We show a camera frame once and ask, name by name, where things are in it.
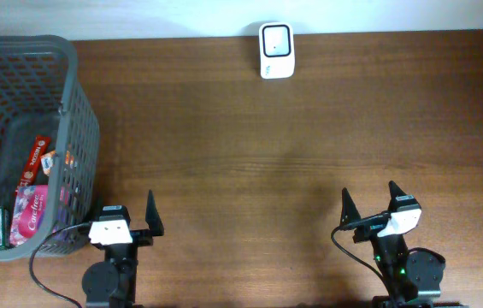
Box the grey plastic mesh basket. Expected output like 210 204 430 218
0 35 100 262

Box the red Nescafe stick sachet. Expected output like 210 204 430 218
17 135 51 187

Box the orange Kleenex tissue pack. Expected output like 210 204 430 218
40 151 56 176

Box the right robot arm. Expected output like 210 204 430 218
331 181 445 307

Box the green Axe Brand box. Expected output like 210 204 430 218
0 207 9 249

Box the Carefree liners pack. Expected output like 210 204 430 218
9 185 48 246

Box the white barcode scanner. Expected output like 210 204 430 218
258 22 296 80

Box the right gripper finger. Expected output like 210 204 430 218
339 187 361 227
387 181 407 212

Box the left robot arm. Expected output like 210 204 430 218
82 191 164 308

